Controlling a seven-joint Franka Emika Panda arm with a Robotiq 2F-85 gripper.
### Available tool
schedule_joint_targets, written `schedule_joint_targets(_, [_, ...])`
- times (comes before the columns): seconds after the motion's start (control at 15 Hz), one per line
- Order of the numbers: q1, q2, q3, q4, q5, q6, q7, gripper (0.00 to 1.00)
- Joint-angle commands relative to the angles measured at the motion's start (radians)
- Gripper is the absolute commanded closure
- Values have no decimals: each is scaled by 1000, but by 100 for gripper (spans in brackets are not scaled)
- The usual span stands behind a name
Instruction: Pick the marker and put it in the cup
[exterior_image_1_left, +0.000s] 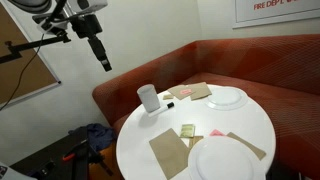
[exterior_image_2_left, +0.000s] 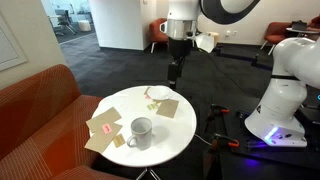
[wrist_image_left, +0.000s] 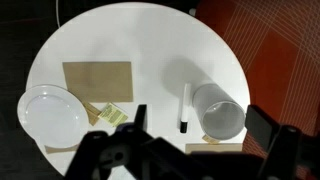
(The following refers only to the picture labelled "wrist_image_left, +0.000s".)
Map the large brown paper napkin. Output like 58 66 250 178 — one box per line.
63 62 133 103

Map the tan sugar packet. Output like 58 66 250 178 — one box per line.
202 135 220 145

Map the yellow green sugar packet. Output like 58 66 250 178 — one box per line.
98 103 128 127

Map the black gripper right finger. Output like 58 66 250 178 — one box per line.
244 105 280 158

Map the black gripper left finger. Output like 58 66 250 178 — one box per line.
134 104 147 130

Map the round white table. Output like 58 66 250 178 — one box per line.
25 1 252 177

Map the white ceramic plate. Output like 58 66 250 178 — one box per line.
17 85 89 148

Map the white marker with black cap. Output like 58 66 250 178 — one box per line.
180 83 191 133

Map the red orange sofa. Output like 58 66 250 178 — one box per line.
194 0 320 180

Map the white ceramic mug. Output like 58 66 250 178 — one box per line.
192 84 246 140

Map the brown sugar packet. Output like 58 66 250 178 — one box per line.
83 102 101 126

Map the brown napkin under plate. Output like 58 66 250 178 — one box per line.
45 144 79 154

